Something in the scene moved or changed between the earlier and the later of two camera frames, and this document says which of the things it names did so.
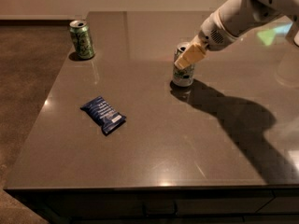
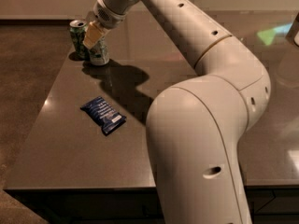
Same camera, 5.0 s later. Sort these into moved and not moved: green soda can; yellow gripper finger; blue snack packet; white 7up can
Moved: white 7up can; yellow gripper finger
Not moved: green soda can; blue snack packet
